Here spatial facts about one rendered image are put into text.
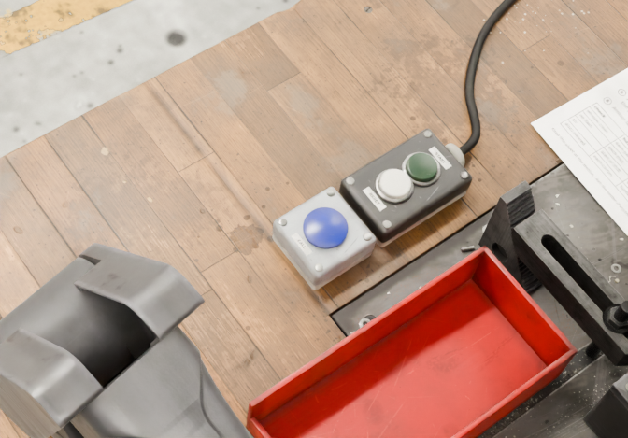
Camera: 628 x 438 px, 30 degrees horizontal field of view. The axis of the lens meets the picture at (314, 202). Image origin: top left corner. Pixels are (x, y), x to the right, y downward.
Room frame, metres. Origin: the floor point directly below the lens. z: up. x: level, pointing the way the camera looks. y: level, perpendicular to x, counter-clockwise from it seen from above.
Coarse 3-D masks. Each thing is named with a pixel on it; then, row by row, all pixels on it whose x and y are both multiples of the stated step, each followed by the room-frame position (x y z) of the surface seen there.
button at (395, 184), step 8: (384, 176) 0.56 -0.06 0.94; (392, 176) 0.56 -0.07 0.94; (400, 176) 0.56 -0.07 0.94; (384, 184) 0.55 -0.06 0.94; (392, 184) 0.55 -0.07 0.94; (400, 184) 0.55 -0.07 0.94; (408, 184) 0.55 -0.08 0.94; (384, 192) 0.54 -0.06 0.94; (392, 192) 0.54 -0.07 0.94; (400, 192) 0.54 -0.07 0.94
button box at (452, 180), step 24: (504, 0) 0.81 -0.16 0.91; (480, 48) 0.74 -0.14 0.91; (408, 144) 0.60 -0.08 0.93; (432, 144) 0.60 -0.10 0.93; (360, 168) 0.57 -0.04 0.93; (384, 168) 0.57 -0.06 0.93; (456, 168) 0.58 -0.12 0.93; (360, 192) 0.54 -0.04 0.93; (408, 192) 0.55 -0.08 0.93; (432, 192) 0.55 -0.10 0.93; (456, 192) 0.56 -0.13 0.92; (360, 216) 0.52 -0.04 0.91; (384, 216) 0.52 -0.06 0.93; (408, 216) 0.52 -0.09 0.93; (384, 240) 0.50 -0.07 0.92
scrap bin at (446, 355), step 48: (432, 288) 0.44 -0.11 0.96; (480, 288) 0.48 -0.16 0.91; (384, 336) 0.41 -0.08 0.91; (432, 336) 0.42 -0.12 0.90; (480, 336) 0.43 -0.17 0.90; (528, 336) 0.43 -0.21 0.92; (288, 384) 0.34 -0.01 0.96; (336, 384) 0.36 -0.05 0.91; (384, 384) 0.37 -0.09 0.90; (432, 384) 0.38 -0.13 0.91; (480, 384) 0.39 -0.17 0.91; (528, 384) 0.37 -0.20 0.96; (288, 432) 0.31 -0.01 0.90; (336, 432) 0.32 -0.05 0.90; (384, 432) 0.33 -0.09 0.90; (432, 432) 0.34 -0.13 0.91; (480, 432) 0.34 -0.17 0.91
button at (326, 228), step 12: (312, 216) 0.50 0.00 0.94; (324, 216) 0.50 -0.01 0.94; (336, 216) 0.51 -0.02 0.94; (312, 228) 0.49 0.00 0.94; (324, 228) 0.49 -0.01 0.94; (336, 228) 0.49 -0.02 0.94; (348, 228) 0.50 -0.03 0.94; (312, 240) 0.48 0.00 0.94; (324, 240) 0.48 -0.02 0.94; (336, 240) 0.48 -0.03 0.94
